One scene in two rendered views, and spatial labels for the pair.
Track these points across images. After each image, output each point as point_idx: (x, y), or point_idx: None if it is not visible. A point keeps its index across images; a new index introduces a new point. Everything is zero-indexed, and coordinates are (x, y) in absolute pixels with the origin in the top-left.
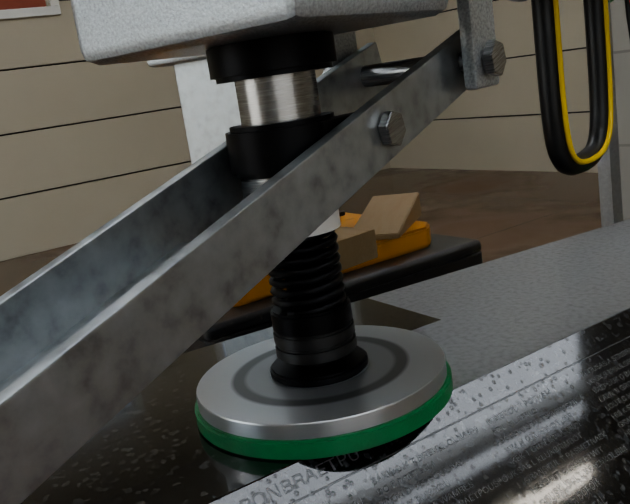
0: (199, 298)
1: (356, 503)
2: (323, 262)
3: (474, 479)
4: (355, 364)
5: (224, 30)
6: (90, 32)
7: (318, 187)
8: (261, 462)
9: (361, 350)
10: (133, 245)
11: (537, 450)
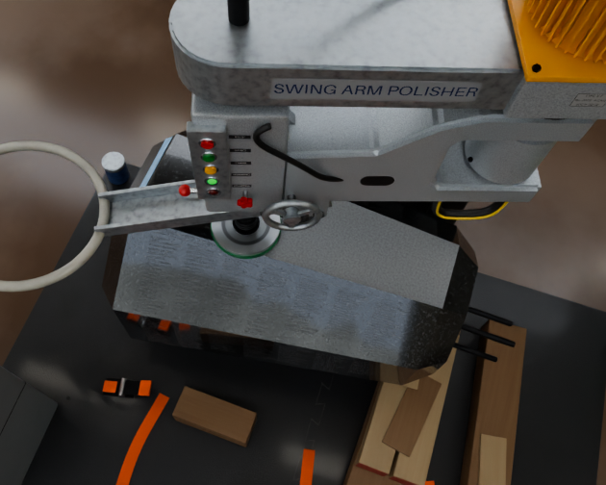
0: (184, 222)
1: (218, 256)
2: None
3: (247, 272)
4: (245, 233)
5: None
6: None
7: (229, 216)
8: (210, 234)
9: (255, 229)
10: None
11: (268, 280)
